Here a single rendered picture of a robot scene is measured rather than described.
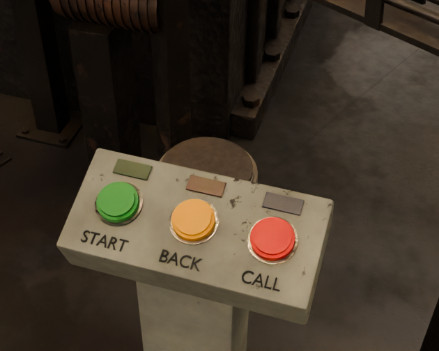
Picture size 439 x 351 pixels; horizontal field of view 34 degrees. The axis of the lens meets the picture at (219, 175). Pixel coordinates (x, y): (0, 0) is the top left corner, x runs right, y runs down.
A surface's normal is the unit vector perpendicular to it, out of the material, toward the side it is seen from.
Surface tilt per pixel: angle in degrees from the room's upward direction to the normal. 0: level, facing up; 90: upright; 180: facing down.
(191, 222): 20
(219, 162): 0
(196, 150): 0
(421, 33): 6
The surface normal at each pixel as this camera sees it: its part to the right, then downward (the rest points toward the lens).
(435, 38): -0.05, -0.79
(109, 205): -0.09, -0.47
